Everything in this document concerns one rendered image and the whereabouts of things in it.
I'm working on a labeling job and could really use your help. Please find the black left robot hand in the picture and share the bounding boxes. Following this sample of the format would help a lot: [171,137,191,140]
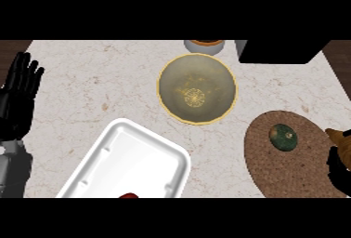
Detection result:
[0,51,47,142]

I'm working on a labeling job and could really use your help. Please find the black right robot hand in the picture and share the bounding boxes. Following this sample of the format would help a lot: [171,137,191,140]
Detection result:
[324,128,351,197]

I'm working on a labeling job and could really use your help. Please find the brown croissant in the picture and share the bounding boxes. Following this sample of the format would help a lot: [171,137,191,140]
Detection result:
[323,127,351,171]

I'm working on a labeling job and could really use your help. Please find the round brown woven placemat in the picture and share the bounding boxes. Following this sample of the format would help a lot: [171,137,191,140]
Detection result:
[243,110,351,199]

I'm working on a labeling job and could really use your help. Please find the gold rimmed olive bowl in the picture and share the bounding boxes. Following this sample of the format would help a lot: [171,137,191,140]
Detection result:
[156,52,240,126]

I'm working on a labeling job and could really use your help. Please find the dark green round fruit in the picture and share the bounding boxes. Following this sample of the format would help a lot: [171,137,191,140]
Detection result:
[266,123,299,152]

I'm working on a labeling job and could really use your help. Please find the white rectangular tray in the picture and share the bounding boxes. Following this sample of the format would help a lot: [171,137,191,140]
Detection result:
[54,117,191,199]

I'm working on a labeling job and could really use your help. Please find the black box appliance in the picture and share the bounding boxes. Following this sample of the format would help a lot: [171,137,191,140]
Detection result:
[234,39,331,65]

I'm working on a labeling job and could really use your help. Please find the grey cup with orange rim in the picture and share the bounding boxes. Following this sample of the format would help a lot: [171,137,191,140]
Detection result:
[184,39,225,57]

